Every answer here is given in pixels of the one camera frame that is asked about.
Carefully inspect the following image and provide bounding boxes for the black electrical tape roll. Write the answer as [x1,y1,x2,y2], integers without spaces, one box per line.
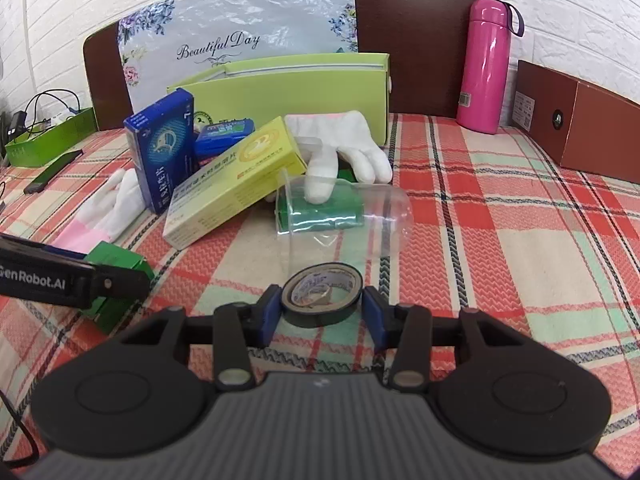
[281,262,363,328]

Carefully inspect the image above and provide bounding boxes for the clear plastic cup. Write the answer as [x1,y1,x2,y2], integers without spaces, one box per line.
[276,172,414,276]

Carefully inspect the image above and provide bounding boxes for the yellow medicine box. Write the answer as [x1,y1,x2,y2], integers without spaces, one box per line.
[163,117,306,250]

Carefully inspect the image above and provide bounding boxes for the dark blue medicine box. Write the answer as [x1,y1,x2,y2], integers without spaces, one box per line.
[124,88,198,214]

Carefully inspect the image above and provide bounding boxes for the white glove left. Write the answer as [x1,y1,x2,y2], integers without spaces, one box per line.
[52,169,145,254]

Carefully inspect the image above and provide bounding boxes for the white glove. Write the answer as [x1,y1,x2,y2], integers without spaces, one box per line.
[52,169,145,254]
[284,110,393,205]

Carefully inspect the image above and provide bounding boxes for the black phone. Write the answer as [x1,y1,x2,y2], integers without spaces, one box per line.
[23,150,84,195]

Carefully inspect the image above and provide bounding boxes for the green plastic tray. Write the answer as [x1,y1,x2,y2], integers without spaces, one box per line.
[6,107,96,168]

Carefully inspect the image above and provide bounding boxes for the plaid bed sheet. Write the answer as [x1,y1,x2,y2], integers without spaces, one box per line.
[1,115,639,477]

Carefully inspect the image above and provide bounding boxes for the green box under glove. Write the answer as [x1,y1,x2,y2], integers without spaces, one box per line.
[276,186,364,233]

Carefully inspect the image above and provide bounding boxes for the blue mentos tin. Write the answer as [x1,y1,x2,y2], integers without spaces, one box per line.
[194,118,255,159]

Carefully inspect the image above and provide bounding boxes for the white glove right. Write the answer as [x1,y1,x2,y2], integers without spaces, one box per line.
[284,110,393,205]

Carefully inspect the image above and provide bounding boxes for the pink thermos bottle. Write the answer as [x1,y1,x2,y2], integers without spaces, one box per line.
[457,0,525,134]

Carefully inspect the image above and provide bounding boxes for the green cardboard shoe box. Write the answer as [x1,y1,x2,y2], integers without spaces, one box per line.
[167,52,390,145]

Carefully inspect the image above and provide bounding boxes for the floral plastic bag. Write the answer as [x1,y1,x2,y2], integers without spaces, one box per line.
[117,0,358,110]

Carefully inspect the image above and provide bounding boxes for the brown cardboard box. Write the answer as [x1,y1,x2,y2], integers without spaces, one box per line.
[511,61,640,183]

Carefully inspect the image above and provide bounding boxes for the brown wooden headboard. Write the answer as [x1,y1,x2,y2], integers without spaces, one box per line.
[84,0,475,129]

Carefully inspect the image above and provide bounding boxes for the black charger cables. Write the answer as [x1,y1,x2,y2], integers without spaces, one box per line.
[0,88,83,137]

